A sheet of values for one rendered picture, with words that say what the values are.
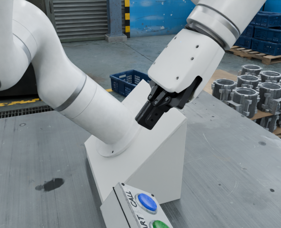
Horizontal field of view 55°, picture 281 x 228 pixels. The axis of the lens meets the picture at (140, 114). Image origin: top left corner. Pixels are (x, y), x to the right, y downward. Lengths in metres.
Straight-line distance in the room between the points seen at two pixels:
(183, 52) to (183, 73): 0.04
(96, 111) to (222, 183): 0.43
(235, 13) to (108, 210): 0.33
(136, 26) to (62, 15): 1.84
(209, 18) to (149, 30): 6.94
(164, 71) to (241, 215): 0.47
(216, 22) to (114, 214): 0.30
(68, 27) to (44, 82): 6.13
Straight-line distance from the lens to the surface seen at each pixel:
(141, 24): 7.26
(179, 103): 0.40
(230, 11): 0.43
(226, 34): 0.43
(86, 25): 6.84
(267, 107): 2.45
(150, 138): 0.67
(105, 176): 0.73
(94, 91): 0.68
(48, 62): 0.68
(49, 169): 0.92
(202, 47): 0.41
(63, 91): 0.65
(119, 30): 6.75
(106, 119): 0.70
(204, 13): 0.43
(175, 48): 0.45
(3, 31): 0.57
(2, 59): 0.58
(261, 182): 0.90
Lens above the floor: 1.34
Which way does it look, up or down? 27 degrees down
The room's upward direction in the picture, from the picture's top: straight up
